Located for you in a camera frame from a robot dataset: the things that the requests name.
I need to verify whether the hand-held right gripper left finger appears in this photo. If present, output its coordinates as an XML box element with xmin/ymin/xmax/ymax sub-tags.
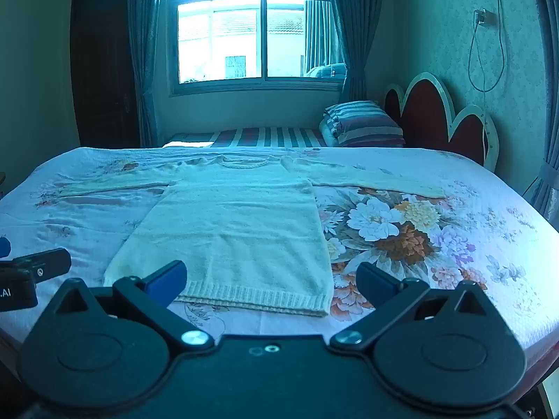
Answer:
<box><xmin>56</xmin><ymin>260</ymin><xmax>215</xmax><ymax>352</ymax></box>

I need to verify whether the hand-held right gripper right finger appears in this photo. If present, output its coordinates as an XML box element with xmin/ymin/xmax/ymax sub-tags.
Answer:
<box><xmin>329</xmin><ymin>262</ymin><xmax>492</xmax><ymax>352</ymax></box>

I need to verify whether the white towel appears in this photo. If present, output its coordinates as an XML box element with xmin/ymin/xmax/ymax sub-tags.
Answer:
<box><xmin>57</xmin><ymin>154</ymin><xmax>446</xmax><ymax>318</ymax></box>

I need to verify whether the floral bedsheet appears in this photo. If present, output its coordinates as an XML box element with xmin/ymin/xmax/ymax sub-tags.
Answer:
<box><xmin>0</xmin><ymin>145</ymin><xmax>559</xmax><ymax>380</ymax></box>

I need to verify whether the folded white quilt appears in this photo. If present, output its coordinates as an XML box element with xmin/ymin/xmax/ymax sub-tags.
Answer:
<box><xmin>319</xmin><ymin>118</ymin><xmax>346</xmax><ymax>147</ymax></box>

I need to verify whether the striped pillow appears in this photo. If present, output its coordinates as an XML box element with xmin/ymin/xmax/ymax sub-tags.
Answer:
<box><xmin>325</xmin><ymin>100</ymin><xmax>407</xmax><ymax>148</ymax></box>

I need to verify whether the striped mattress sheet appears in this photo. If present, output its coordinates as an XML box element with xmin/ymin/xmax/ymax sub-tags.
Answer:
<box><xmin>164</xmin><ymin>126</ymin><xmax>328</xmax><ymax>149</ymax></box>

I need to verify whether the red scalloped headboard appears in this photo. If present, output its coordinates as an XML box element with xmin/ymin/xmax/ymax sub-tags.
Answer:
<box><xmin>383</xmin><ymin>72</ymin><xmax>500</xmax><ymax>173</ymax></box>

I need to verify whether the dark wooden wardrobe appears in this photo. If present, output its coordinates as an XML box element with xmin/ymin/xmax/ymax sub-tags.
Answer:
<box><xmin>70</xmin><ymin>0</ymin><xmax>143</xmax><ymax>149</ymax></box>

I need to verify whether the blue blanket on sill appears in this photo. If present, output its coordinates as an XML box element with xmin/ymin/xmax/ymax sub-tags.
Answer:
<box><xmin>303</xmin><ymin>63</ymin><xmax>348</xmax><ymax>80</ymax></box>

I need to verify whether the sliding glass window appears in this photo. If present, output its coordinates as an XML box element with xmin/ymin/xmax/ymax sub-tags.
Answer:
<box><xmin>168</xmin><ymin>0</ymin><xmax>346</xmax><ymax>97</ymax></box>

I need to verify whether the grey sheer curtain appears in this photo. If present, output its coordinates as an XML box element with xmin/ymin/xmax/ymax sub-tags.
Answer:
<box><xmin>304</xmin><ymin>0</ymin><xmax>344</xmax><ymax>73</ymax></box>

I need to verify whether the tied blue curtain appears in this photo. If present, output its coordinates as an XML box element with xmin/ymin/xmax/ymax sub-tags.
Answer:
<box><xmin>522</xmin><ymin>0</ymin><xmax>559</xmax><ymax>219</ymax></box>

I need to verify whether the hanging wall cable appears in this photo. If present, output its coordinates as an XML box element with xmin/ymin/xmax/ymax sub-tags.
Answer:
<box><xmin>467</xmin><ymin>0</ymin><xmax>507</xmax><ymax>94</ymax></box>

